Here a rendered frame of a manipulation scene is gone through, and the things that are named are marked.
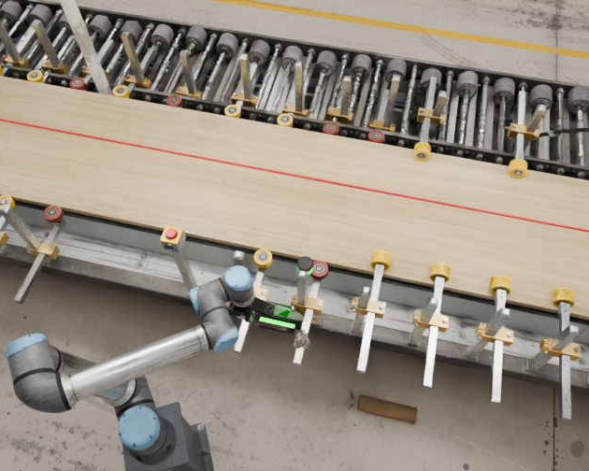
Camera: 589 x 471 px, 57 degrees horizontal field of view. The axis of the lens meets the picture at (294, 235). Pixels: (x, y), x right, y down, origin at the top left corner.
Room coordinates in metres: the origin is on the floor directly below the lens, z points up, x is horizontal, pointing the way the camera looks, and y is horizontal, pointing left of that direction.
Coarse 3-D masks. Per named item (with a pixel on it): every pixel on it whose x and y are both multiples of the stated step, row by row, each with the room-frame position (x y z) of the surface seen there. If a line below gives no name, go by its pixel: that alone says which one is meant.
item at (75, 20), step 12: (60, 0) 2.19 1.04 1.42; (72, 0) 2.21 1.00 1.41; (72, 12) 2.18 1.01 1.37; (72, 24) 2.19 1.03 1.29; (84, 24) 2.23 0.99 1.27; (84, 36) 2.19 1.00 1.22; (84, 48) 2.19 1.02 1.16; (96, 60) 2.21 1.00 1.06; (96, 72) 2.18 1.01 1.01; (96, 84) 2.19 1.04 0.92
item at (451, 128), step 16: (144, 32) 2.82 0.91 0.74; (64, 64) 2.55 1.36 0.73; (304, 64) 2.51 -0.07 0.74; (336, 64) 2.51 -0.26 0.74; (224, 80) 2.39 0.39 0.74; (240, 80) 2.39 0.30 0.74; (368, 80) 2.37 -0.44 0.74; (384, 80) 2.37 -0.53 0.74; (272, 96) 2.26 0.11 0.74; (288, 96) 2.25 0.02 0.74; (528, 96) 2.23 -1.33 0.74; (320, 112) 2.13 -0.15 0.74; (528, 112) 2.11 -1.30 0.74; (448, 128) 2.00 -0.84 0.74; (544, 128) 1.99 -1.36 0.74; (464, 144) 1.90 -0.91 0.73; (528, 144) 1.88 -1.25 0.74; (544, 144) 1.88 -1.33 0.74
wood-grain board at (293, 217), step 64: (0, 128) 1.91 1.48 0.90; (64, 128) 1.90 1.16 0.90; (128, 128) 1.89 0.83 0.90; (192, 128) 1.89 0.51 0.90; (256, 128) 1.88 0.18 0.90; (0, 192) 1.51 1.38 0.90; (64, 192) 1.50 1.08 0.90; (128, 192) 1.50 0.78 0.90; (192, 192) 1.49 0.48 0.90; (256, 192) 1.49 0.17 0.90; (320, 192) 1.48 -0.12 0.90; (448, 192) 1.47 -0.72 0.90; (512, 192) 1.46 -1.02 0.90; (576, 192) 1.46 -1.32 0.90; (320, 256) 1.14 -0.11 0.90; (448, 256) 1.13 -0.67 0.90; (512, 256) 1.12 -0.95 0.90; (576, 256) 1.12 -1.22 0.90
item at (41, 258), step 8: (56, 224) 1.37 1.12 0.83; (64, 224) 1.38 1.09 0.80; (56, 232) 1.33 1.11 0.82; (48, 240) 1.29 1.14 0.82; (56, 240) 1.30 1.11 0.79; (40, 256) 1.20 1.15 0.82; (40, 264) 1.17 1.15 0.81; (32, 272) 1.12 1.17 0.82; (24, 280) 1.08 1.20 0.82; (32, 280) 1.09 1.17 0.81; (24, 288) 1.05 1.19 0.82; (16, 296) 1.01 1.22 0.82; (24, 296) 1.01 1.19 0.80
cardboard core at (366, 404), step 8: (360, 400) 0.72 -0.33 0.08; (368, 400) 0.72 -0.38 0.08; (376, 400) 0.72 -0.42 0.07; (384, 400) 0.72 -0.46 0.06; (360, 408) 0.68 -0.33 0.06; (368, 408) 0.68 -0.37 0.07; (376, 408) 0.68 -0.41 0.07; (384, 408) 0.68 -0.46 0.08; (392, 408) 0.67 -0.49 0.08; (400, 408) 0.67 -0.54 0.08; (408, 408) 0.67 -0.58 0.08; (416, 408) 0.68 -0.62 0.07; (384, 416) 0.65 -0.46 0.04; (392, 416) 0.64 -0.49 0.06; (400, 416) 0.64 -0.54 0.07; (408, 416) 0.64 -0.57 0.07; (416, 416) 0.64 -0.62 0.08
